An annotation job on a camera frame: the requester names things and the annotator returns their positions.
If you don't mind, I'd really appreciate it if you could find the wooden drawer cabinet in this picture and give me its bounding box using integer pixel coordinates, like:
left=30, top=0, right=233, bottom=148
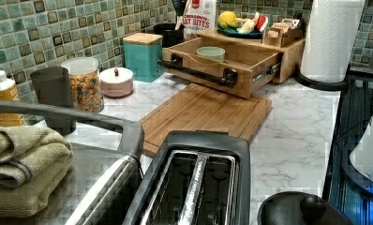
left=199, top=28, right=305, bottom=83

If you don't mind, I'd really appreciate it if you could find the bamboo cutting board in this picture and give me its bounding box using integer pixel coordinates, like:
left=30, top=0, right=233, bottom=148
left=141, top=83, right=272, bottom=158

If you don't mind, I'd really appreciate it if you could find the black toaster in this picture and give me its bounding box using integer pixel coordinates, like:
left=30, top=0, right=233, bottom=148
left=122, top=130, right=250, bottom=225

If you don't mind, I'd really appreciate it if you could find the light green bowl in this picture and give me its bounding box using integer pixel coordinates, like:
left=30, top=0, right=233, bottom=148
left=197, top=46, right=226, bottom=62

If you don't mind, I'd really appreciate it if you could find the teal canister wooden lid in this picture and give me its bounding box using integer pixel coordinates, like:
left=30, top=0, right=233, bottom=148
left=123, top=33, right=163, bottom=83

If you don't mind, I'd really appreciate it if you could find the pink round lidded container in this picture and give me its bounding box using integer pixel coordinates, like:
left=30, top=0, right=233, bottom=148
left=99, top=67, right=133, bottom=98

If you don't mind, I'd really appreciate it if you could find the black utensil holder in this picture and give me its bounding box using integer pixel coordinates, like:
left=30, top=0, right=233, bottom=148
left=153, top=23, right=184, bottom=48

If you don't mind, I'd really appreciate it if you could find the teal plate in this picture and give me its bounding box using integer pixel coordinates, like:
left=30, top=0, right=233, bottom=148
left=216, top=25, right=262, bottom=39

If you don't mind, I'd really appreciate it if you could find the wooden spoon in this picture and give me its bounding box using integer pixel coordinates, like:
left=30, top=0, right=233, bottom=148
left=172, top=0, right=188, bottom=30

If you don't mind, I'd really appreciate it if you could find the cinnamon oat bites box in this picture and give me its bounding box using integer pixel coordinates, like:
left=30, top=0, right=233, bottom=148
left=183, top=0, right=216, bottom=40

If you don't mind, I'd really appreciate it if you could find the clear cereal jar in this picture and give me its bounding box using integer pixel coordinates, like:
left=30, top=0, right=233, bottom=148
left=61, top=57, right=104, bottom=113

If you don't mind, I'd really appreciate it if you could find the yellow plush lemon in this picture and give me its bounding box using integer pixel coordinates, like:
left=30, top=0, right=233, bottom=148
left=217, top=11, right=238, bottom=29

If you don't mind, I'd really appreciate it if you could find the plush banana toy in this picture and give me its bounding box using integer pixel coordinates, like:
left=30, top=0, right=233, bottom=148
left=236, top=12, right=260, bottom=34

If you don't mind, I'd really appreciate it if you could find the toaster oven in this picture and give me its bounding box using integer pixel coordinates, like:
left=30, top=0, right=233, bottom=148
left=0, top=100, right=144, bottom=225

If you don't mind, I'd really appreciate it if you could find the red white plush toy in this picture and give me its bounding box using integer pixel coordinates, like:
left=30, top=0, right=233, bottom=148
left=255, top=16, right=269, bottom=32

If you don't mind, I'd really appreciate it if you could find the wooden tea bag box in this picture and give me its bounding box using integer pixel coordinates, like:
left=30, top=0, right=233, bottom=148
left=261, top=18, right=305, bottom=48

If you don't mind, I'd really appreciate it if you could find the dark grey cup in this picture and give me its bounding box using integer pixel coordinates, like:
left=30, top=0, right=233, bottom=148
left=30, top=67, right=76, bottom=135

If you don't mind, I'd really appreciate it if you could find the black round knob object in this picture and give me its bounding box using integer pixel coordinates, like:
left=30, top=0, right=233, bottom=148
left=257, top=191, right=353, bottom=225

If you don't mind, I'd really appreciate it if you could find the black paper towel holder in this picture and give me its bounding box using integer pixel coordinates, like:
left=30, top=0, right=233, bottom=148
left=294, top=67, right=349, bottom=92

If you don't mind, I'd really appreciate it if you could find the folded beige towel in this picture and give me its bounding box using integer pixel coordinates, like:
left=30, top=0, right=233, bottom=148
left=0, top=126, right=73, bottom=218

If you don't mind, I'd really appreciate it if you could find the paper towel roll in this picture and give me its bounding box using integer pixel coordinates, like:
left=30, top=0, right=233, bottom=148
left=301, top=0, right=365, bottom=83

